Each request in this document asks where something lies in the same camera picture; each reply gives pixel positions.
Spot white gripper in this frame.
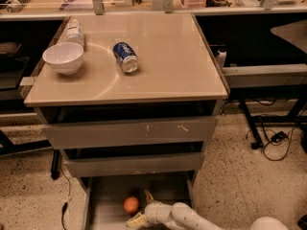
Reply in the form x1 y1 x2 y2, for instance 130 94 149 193
126 190 162 228

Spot orange fruit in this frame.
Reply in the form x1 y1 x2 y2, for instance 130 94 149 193
123 196 139 215

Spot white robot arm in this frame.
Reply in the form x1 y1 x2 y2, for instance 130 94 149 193
126 190 289 230

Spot middle grey drawer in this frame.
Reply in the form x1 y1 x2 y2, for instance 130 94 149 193
64 152 203 177

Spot top grey drawer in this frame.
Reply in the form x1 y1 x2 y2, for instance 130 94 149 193
43 116 217 150

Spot grey drawer cabinet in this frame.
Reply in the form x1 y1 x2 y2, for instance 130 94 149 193
20 12 231 230

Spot black desk leg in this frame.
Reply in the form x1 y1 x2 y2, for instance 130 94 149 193
239 100 264 150

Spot blue soda can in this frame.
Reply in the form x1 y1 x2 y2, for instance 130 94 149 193
113 42 138 74

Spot white ceramic bowl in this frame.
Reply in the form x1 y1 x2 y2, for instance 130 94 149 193
42 42 83 75

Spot clear plastic water bottle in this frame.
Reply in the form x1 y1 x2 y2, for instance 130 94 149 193
66 19 84 47

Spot black spring tool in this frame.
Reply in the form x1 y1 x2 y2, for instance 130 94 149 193
7 0 31 12

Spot black floor cable left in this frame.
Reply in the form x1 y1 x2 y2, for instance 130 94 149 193
60 168 73 230

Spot black power adapter cables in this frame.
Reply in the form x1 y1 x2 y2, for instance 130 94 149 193
245 125 296 162

